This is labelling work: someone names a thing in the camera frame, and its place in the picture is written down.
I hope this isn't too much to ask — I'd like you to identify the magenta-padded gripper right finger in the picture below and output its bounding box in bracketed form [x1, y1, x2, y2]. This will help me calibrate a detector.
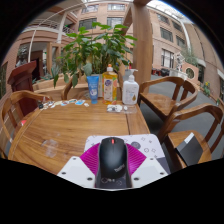
[124, 143, 169, 188]

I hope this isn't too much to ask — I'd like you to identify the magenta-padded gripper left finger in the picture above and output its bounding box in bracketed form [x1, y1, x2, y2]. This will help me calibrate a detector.
[57, 143, 101, 188]

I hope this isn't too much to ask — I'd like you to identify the black computer mouse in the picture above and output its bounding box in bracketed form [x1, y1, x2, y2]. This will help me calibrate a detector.
[95, 136, 134, 190]

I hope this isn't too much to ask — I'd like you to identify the grey white printed mouse pad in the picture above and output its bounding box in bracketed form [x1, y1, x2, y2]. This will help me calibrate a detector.
[83, 133, 172, 174]

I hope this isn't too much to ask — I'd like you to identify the black notebook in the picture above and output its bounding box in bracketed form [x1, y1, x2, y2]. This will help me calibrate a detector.
[175, 132, 204, 167]

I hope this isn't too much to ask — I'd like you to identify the wooden armchair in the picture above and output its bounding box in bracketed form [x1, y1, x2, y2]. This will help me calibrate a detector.
[156, 103, 224, 173]
[137, 75, 200, 134]
[0, 89, 54, 158]
[60, 71, 124, 101]

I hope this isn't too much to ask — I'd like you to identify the clear bag of white items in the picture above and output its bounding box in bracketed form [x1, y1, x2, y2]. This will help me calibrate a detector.
[106, 103, 138, 115]

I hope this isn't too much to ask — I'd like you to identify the white pump bottle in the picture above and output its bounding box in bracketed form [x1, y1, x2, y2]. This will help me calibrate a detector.
[121, 68, 140, 106]

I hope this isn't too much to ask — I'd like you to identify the blue tube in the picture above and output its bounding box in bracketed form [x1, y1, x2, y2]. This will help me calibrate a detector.
[85, 74, 101, 105]

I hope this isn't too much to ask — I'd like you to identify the wooden planter box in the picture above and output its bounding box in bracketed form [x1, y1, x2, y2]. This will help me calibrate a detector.
[32, 78, 89, 101]

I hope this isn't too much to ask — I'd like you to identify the yellow dish soap bottle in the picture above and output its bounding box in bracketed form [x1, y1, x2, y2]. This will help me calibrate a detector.
[101, 63, 119, 106]

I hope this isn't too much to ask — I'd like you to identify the yellow flowering potted plant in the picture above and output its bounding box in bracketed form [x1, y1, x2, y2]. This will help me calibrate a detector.
[202, 81, 213, 98]

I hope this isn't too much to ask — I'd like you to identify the spiky green agave plant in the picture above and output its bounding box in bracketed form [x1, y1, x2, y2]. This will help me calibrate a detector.
[43, 63, 63, 82]

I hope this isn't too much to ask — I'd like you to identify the dark red wooden lectern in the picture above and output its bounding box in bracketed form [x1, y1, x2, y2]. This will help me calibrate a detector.
[7, 60, 39, 116]

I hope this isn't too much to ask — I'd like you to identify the white figure sculpture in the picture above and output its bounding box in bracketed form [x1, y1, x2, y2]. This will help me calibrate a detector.
[174, 51, 186, 73]

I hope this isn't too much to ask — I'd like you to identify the green potted plant white pot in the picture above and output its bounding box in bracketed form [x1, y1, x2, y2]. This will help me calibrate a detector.
[51, 21, 138, 99]

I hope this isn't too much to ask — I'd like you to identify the dark bust statue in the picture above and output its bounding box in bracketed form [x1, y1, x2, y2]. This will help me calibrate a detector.
[15, 49, 29, 68]

